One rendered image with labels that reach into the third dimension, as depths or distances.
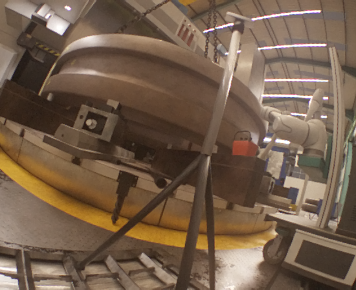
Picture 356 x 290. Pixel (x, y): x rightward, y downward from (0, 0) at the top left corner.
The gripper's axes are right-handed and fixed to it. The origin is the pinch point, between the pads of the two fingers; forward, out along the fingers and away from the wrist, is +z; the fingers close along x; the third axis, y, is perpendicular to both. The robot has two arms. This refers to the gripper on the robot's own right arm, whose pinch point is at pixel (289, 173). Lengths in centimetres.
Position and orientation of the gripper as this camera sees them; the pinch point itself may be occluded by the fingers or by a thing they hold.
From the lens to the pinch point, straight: 171.2
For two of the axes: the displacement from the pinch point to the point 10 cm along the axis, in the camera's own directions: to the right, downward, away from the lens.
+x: 7.8, 3.2, 5.4
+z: -3.1, 9.4, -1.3
